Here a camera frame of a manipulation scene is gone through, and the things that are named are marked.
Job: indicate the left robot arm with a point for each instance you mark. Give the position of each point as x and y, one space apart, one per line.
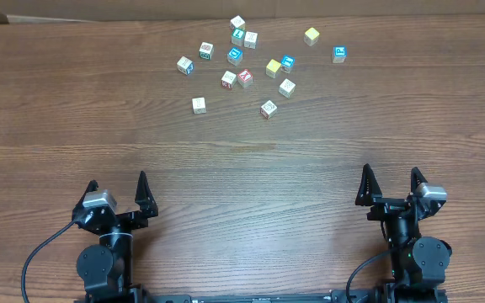
106 268

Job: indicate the blue P wooden block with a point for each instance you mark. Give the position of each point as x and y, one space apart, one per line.
339 54

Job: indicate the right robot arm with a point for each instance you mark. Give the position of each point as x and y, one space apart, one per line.
418 262

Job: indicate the red letter wooden block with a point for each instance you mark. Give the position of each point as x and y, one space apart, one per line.
245 78

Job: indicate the blue D wooden block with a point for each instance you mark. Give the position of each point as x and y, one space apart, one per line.
234 56

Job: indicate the top plain wooden block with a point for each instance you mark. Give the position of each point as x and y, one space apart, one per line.
237 23

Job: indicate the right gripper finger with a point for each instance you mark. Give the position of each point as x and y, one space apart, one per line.
369 190
418 181

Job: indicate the green letter wooden block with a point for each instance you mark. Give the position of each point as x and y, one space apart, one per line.
237 37

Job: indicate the red edged patterned block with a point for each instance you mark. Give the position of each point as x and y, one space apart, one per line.
268 109

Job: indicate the red edged plain block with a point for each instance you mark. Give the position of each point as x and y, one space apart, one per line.
228 80

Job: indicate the plain patterned wooden block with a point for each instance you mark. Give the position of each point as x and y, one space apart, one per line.
286 88

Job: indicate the green edged wooden block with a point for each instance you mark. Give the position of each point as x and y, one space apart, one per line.
206 50

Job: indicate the yellow block centre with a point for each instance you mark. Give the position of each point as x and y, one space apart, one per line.
272 68

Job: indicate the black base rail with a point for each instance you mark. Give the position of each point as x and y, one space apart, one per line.
334 296

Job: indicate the plain block lower left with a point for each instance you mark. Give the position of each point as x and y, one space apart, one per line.
198 105

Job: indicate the blue edged wooden block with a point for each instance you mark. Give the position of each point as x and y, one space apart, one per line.
185 65

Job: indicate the yellow block upper right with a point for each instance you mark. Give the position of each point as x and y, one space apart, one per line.
311 36

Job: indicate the plain block beside green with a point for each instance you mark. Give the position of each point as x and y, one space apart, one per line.
250 40

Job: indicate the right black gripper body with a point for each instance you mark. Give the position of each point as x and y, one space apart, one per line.
392 204

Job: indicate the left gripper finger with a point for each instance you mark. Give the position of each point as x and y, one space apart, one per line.
144 197
92 186

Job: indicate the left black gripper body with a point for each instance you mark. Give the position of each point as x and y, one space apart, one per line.
121 217

